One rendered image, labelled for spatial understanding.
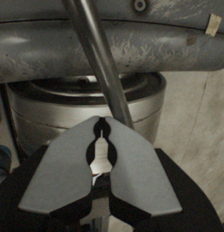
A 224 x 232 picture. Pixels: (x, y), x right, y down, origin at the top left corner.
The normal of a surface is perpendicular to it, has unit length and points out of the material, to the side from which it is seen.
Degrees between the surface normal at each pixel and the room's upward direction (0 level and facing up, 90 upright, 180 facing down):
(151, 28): 0
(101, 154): 5
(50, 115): 32
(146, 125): 24
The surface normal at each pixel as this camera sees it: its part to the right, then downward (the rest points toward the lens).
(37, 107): -0.32, 0.46
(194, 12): 0.33, 0.48
